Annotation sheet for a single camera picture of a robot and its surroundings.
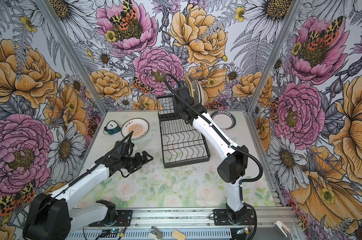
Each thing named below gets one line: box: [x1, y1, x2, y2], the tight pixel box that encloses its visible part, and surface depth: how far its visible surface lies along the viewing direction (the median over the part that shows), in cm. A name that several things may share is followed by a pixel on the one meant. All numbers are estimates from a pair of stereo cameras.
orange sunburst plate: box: [121, 117, 150, 140], surface depth 114 cm
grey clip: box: [148, 226, 163, 240], surface depth 70 cm
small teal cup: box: [103, 120, 121, 135], surface depth 109 cm
